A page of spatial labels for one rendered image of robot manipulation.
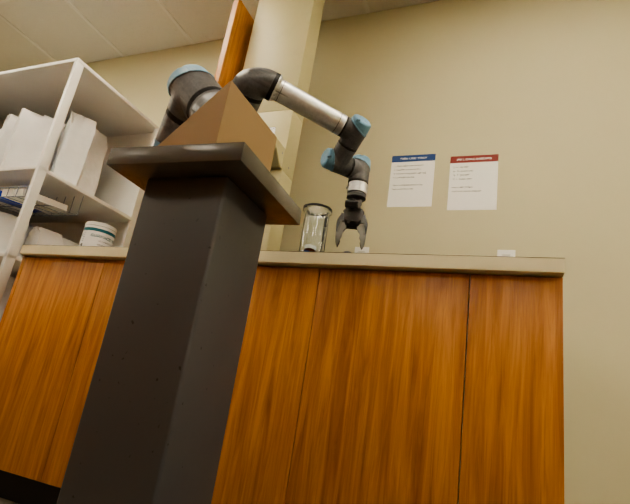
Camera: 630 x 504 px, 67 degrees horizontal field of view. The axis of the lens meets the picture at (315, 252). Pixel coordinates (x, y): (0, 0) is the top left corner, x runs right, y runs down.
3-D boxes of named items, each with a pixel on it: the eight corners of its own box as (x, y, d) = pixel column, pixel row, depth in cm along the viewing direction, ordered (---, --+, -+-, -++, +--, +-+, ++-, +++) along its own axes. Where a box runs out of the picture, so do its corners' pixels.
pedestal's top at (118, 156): (240, 160, 88) (245, 141, 89) (105, 164, 99) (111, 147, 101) (299, 225, 117) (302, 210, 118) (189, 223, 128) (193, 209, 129)
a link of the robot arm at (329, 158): (331, 134, 170) (357, 146, 175) (316, 160, 176) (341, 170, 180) (336, 145, 164) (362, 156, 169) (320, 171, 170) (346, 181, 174)
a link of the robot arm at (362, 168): (345, 158, 180) (363, 165, 184) (341, 184, 177) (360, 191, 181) (357, 150, 174) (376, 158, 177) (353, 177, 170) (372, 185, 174)
